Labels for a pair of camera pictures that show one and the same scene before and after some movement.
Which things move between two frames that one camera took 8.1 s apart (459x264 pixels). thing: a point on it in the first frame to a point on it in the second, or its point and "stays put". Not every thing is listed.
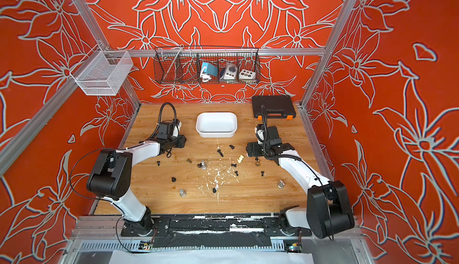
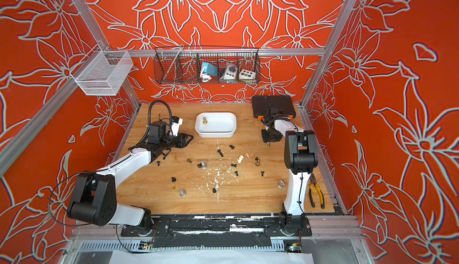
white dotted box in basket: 245,74 stays put
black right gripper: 250,149 to 265,138
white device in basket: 230,71 stays put
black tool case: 276,107 stays put
